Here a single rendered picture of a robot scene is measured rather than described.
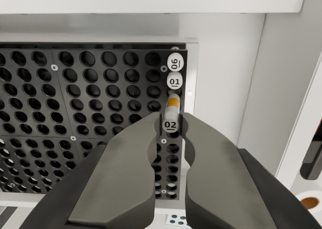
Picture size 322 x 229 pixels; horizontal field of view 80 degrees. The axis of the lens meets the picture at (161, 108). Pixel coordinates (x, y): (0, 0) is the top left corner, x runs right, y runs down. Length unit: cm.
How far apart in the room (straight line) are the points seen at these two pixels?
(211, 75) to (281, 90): 8
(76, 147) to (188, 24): 17
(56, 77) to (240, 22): 18
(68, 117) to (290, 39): 20
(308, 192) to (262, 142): 26
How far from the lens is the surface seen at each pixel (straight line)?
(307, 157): 23
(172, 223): 50
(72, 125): 21
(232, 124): 27
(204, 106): 25
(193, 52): 21
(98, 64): 17
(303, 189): 47
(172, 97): 16
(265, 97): 22
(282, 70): 19
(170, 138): 19
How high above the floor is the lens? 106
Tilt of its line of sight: 62 degrees down
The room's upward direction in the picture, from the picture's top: 173 degrees counter-clockwise
